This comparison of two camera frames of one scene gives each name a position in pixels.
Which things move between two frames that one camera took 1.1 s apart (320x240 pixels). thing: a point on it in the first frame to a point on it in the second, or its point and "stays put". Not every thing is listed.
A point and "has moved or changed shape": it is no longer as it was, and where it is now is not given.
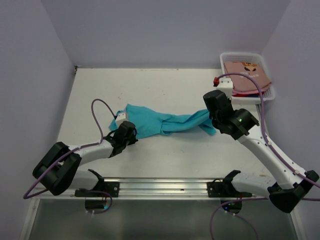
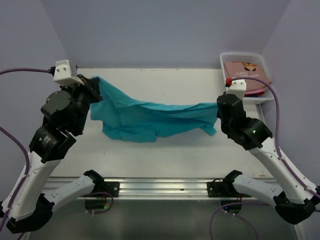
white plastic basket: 269,94 stays put
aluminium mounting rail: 149,187 stays put
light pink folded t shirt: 239,92 stays put
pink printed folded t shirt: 241,83 stays put
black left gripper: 132,139 to 92,85
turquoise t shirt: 148,121 has moved or changed shape
